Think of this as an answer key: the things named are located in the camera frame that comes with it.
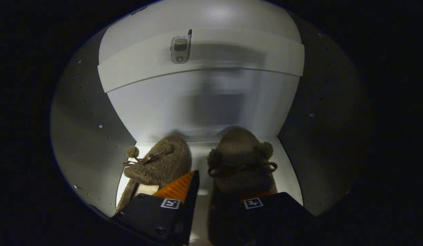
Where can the brown fuzzy shoe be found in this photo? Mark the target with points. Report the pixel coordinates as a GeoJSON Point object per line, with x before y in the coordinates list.
{"type": "Point", "coordinates": [238, 153]}
{"type": "Point", "coordinates": [163, 164]}

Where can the grey shoe cabinet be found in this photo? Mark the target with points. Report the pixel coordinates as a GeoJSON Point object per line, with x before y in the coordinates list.
{"type": "Point", "coordinates": [197, 109]}

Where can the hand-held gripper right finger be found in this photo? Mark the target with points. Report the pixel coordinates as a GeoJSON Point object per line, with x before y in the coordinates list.
{"type": "Point", "coordinates": [276, 218]}

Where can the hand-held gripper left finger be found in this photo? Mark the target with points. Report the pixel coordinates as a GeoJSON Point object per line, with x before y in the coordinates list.
{"type": "Point", "coordinates": [189, 212]}

